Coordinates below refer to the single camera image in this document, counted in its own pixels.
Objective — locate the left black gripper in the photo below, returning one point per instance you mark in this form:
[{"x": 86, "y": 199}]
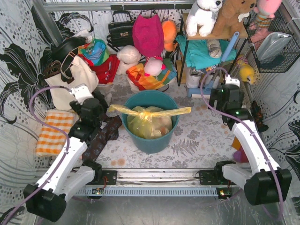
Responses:
[{"x": 99, "y": 97}]

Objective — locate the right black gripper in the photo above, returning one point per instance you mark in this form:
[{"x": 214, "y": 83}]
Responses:
[{"x": 217, "y": 96}]

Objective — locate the yellow translucent trash bag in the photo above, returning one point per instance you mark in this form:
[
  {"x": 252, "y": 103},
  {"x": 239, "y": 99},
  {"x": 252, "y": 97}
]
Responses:
[{"x": 149, "y": 122}]

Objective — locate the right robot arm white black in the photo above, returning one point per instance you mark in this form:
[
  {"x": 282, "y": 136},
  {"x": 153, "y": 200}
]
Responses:
[{"x": 266, "y": 182}]

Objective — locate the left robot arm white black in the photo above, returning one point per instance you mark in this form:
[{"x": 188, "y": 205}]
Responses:
[{"x": 49, "y": 196}]

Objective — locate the cream canvas tote bag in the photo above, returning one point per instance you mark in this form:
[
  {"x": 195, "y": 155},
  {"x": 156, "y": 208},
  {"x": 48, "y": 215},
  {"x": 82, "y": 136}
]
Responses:
[{"x": 82, "y": 74}]

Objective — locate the teal plastic trash bin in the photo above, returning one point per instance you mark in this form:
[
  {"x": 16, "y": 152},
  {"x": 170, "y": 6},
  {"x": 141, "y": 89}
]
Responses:
[{"x": 147, "y": 98}]

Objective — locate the magenta knitted bag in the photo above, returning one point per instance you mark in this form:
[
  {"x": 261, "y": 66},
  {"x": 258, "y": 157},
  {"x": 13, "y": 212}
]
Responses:
[{"x": 148, "y": 36}]

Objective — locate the blue lint roller mop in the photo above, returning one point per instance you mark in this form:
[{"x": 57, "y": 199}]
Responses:
[{"x": 213, "y": 80}]

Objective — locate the dark floral necktie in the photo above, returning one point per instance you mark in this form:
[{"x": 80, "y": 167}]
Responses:
[{"x": 108, "y": 133}]

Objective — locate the white sneaker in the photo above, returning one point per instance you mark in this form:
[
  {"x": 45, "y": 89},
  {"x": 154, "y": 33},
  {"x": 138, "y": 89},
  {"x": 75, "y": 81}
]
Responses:
[{"x": 193, "y": 78}]

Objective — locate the white plush bear red clothes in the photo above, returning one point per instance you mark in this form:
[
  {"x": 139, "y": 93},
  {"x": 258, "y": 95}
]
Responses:
[{"x": 117, "y": 64}]

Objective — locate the yellow plush duck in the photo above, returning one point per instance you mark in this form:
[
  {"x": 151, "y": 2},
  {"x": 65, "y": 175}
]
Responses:
[{"x": 246, "y": 71}]

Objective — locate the dark patterned cloth right side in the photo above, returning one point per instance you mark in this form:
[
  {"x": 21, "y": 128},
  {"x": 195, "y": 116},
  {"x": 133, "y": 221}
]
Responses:
[{"x": 258, "y": 117}]

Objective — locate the orange striped cloth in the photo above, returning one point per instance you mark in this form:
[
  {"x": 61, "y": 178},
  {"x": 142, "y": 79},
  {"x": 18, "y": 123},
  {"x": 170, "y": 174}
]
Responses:
[{"x": 138, "y": 81}]

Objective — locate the teal folded cloth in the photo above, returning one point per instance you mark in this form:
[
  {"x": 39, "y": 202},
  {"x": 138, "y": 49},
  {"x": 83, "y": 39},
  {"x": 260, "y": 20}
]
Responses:
[{"x": 198, "y": 54}]

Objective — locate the grey patterned rolled cloth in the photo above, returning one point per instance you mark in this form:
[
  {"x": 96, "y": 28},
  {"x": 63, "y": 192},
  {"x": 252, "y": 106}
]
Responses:
[{"x": 214, "y": 48}]

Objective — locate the colorful rainbow cloth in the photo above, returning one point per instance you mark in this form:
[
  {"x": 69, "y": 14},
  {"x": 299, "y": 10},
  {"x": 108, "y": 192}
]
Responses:
[{"x": 94, "y": 53}]

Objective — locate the purple orange sock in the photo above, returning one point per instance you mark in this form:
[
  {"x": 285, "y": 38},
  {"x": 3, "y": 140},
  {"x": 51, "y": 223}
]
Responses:
[{"x": 239, "y": 155}]

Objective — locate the pink round plush head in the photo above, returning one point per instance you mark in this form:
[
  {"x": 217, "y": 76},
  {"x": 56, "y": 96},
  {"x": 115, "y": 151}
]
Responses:
[{"x": 154, "y": 66}]

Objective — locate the orange white checkered towel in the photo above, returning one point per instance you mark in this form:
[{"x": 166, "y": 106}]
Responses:
[{"x": 51, "y": 141}]

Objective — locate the black metal shelf rack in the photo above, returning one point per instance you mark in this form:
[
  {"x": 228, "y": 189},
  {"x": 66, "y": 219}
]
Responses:
[{"x": 181, "y": 63}]

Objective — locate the black round hat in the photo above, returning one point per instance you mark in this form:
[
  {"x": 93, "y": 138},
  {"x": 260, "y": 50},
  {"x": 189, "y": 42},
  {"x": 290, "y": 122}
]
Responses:
[{"x": 68, "y": 45}]

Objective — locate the black leather handbag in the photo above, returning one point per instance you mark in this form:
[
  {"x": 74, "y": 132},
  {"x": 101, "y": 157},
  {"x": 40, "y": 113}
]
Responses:
[{"x": 120, "y": 33}]

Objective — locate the silver foil pouch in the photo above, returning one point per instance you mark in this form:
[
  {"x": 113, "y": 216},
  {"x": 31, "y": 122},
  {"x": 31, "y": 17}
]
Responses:
[{"x": 272, "y": 45}]

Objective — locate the white plush dog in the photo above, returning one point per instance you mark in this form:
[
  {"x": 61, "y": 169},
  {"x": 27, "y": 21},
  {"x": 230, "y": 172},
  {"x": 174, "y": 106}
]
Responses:
[{"x": 202, "y": 17}]

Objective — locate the orange plush toy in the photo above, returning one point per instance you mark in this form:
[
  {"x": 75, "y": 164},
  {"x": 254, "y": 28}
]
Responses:
[{"x": 170, "y": 33}]

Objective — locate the brown teddy bear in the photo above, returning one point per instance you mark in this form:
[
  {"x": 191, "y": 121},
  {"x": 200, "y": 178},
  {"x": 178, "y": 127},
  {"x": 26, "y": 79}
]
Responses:
[{"x": 231, "y": 15}]

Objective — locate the pink plush toy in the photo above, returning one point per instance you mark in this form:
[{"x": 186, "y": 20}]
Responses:
[{"x": 265, "y": 12}]

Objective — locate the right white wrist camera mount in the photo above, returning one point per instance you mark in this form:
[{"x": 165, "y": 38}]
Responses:
[{"x": 232, "y": 80}]

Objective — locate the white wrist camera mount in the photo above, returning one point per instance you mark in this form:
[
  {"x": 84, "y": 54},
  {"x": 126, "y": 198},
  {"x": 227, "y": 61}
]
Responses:
[
  {"x": 232, "y": 80},
  {"x": 81, "y": 93}
]

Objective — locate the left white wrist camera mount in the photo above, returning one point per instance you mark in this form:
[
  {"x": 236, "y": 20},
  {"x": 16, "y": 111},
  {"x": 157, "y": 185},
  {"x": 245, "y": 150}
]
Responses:
[{"x": 81, "y": 93}]

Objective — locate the aluminium rail base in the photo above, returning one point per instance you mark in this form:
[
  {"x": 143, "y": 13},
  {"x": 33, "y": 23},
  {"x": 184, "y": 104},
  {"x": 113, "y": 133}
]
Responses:
[{"x": 185, "y": 182}]

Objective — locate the black wire basket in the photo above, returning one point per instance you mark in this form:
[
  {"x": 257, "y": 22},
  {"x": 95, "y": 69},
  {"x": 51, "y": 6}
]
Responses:
[{"x": 256, "y": 35}]

